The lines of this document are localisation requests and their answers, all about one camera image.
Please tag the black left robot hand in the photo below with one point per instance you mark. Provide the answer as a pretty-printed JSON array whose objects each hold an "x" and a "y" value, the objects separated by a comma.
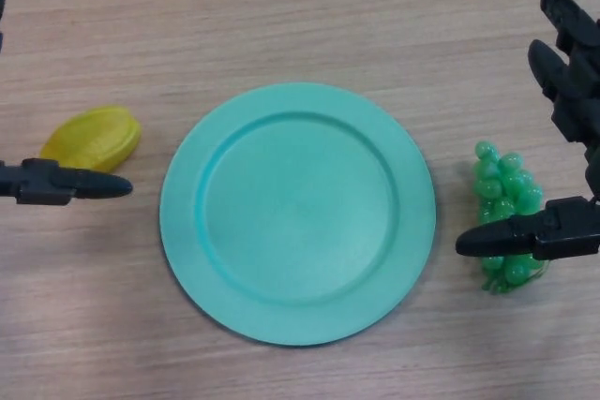
[{"x": 70, "y": 182}]

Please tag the green grape bunch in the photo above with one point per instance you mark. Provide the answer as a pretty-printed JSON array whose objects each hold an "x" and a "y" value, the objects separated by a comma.
[{"x": 504, "y": 184}]

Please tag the green round plate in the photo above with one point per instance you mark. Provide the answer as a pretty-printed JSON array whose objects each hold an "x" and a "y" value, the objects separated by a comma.
[{"x": 300, "y": 217}]

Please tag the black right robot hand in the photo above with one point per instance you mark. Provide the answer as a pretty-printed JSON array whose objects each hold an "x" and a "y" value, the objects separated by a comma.
[{"x": 574, "y": 91}]

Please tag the yellow starfruit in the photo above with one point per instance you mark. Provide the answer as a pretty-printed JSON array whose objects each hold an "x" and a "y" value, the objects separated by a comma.
[{"x": 94, "y": 137}]

